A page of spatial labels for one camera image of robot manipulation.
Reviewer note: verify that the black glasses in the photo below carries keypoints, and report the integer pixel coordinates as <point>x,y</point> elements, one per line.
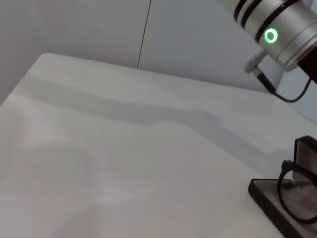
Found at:
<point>286,164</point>

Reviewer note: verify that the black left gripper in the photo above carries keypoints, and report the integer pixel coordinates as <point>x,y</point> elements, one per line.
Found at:
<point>310,65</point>

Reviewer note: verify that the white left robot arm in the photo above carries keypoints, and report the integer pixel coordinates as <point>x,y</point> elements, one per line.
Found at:
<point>287,29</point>

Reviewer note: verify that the black glasses case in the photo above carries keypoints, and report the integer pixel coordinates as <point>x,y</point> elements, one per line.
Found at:
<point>262,196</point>

